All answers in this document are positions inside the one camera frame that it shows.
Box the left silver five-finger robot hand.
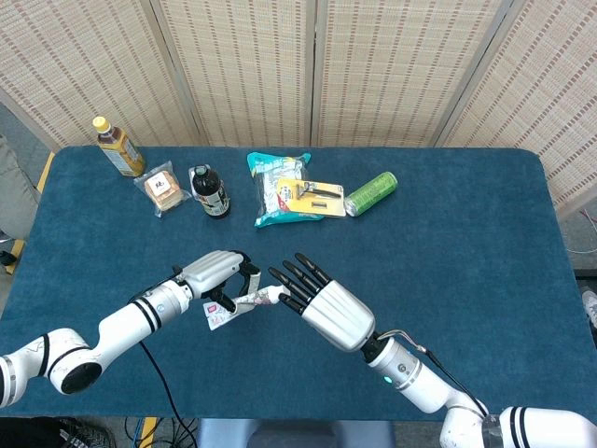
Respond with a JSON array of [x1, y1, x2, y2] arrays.
[[179, 249, 262, 313]]

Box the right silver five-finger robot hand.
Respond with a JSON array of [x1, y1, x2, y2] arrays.
[[268, 253, 377, 352]]

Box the white toothpaste tube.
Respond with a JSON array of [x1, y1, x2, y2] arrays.
[[202, 287, 280, 331]]

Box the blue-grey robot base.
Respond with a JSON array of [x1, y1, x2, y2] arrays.
[[195, 418, 397, 448]]

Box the yellow-capped tea bottle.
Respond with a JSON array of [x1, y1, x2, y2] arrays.
[[91, 116, 147, 178]]

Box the dark glass sauce bottle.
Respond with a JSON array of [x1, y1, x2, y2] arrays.
[[188, 163, 231, 219]]

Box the teal wet wipes pack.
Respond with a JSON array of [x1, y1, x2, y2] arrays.
[[246, 151, 326, 229]]

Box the bagged bread in clear wrapper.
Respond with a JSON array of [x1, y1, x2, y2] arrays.
[[132, 161, 193, 219]]

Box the blue table mat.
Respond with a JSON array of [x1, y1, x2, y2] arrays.
[[0, 146, 597, 425]]

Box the razor on yellow card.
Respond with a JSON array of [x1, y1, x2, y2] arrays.
[[275, 178, 348, 218]]

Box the green drink can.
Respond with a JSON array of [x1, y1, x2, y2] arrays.
[[343, 171, 399, 217]]

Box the black mesh object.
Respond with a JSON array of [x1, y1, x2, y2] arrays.
[[46, 417, 116, 448]]

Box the woven bamboo folding screen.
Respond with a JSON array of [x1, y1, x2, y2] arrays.
[[0, 0, 597, 220]]

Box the person in grey clothes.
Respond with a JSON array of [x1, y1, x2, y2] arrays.
[[0, 134, 41, 240]]

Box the white shoe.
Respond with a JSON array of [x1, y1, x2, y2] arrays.
[[581, 289, 597, 329]]

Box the right arm wrist cable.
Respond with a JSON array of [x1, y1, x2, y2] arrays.
[[376, 329, 490, 417]]

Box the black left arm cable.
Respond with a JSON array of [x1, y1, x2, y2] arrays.
[[137, 340, 200, 448]]

